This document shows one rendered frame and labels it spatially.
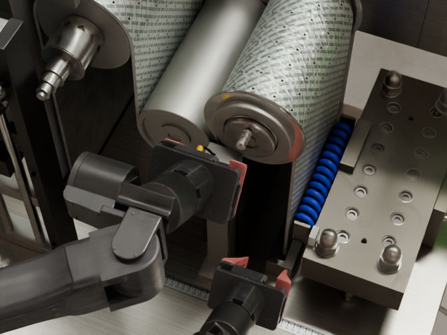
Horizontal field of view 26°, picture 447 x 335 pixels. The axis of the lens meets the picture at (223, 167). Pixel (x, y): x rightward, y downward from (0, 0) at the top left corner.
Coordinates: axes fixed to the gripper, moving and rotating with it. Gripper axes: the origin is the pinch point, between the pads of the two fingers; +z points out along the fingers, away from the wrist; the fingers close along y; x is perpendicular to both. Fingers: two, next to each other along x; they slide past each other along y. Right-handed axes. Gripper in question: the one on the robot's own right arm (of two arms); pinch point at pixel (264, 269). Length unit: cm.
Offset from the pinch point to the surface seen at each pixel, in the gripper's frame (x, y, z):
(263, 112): 25.6, -4.0, -4.6
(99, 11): 33.8, -27.4, -7.9
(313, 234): 3.7, 4.6, 8.0
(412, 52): -18, -3, 178
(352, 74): -25, -17, 164
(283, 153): 19.2, -1.0, -1.2
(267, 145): 20.6, -2.9, -3.1
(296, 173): 14.2, 0.5, 4.5
